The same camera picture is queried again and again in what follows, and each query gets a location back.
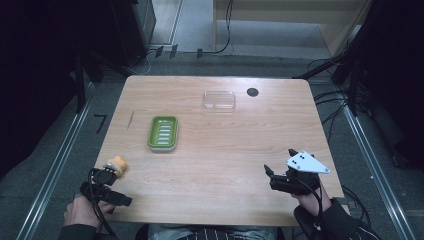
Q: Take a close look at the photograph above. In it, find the black hanging cable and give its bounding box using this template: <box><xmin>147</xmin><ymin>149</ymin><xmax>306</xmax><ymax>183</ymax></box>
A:
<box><xmin>196</xmin><ymin>0</ymin><xmax>235</xmax><ymax>60</ymax></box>

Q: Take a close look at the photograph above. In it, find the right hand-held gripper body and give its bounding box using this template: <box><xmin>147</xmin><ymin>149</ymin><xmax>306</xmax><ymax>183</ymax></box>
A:
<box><xmin>282</xmin><ymin>148</ymin><xmax>332</xmax><ymax>196</ymax></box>

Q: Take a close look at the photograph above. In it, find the black metal stand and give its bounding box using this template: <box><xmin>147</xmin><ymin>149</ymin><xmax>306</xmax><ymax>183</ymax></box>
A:
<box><xmin>73</xmin><ymin>49</ymin><xmax>134</xmax><ymax>114</ymax></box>
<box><xmin>293</xmin><ymin>19</ymin><xmax>374</xmax><ymax>117</ymax></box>

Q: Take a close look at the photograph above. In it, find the clear plastic soap dish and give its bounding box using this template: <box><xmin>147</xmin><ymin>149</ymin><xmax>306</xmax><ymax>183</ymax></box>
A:
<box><xmin>202</xmin><ymin>89</ymin><xmax>237</xmax><ymax>113</ymax></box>

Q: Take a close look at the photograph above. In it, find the black cabinet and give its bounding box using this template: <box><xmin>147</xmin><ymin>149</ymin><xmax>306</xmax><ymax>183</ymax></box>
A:
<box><xmin>109</xmin><ymin>0</ymin><xmax>158</xmax><ymax>68</ymax></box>

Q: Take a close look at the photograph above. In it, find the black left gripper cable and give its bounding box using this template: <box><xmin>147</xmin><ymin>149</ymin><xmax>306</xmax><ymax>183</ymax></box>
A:
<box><xmin>87</xmin><ymin>167</ymin><xmax>118</xmax><ymax>238</ymax></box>

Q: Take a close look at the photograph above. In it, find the person's left hand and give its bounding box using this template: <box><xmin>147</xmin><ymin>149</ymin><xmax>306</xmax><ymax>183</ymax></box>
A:
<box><xmin>63</xmin><ymin>194</ymin><xmax>116</xmax><ymax>229</ymax></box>

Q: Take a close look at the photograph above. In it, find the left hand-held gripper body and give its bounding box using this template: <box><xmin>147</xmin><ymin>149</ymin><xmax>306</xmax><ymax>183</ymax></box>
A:
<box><xmin>79</xmin><ymin>162</ymin><xmax>124</xmax><ymax>205</ymax></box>

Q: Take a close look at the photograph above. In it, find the orange soap bar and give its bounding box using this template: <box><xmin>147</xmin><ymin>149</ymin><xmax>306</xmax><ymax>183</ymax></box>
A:
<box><xmin>111</xmin><ymin>155</ymin><xmax>129</xmax><ymax>174</ymax></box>

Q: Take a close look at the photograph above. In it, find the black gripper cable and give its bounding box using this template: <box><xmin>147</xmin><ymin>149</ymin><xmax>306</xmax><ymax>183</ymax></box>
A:
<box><xmin>293</xmin><ymin>175</ymin><xmax>324</xmax><ymax>232</ymax></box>
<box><xmin>87</xmin><ymin>167</ymin><xmax>118</xmax><ymax>238</ymax></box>

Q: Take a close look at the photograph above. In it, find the person's right hand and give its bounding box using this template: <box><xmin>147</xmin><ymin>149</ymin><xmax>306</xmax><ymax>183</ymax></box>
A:
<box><xmin>291</xmin><ymin>183</ymin><xmax>334</xmax><ymax>218</ymax></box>

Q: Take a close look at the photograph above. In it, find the bundle of black floor cables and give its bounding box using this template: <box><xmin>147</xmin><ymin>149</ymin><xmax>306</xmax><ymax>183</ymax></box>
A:
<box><xmin>306</xmin><ymin>57</ymin><xmax>374</xmax><ymax>141</ymax></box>

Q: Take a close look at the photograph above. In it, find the light wooden cabinet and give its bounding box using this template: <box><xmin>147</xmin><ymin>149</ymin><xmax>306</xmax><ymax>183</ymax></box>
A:
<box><xmin>213</xmin><ymin>0</ymin><xmax>374</xmax><ymax>58</ymax></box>

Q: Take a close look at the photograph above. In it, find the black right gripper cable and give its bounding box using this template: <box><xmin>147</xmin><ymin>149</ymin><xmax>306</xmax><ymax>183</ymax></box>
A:
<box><xmin>293</xmin><ymin>175</ymin><xmax>324</xmax><ymax>232</ymax></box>

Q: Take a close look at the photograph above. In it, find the green soap dish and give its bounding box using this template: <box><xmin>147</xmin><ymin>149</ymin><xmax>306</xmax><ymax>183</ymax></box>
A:
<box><xmin>147</xmin><ymin>115</ymin><xmax>180</xmax><ymax>154</ymax></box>

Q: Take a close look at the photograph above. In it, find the metal floor rail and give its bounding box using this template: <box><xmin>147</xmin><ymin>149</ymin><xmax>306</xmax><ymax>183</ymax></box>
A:
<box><xmin>341</xmin><ymin>99</ymin><xmax>418</xmax><ymax>240</ymax></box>
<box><xmin>15</xmin><ymin>83</ymin><xmax>96</xmax><ymax>240</ymax></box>

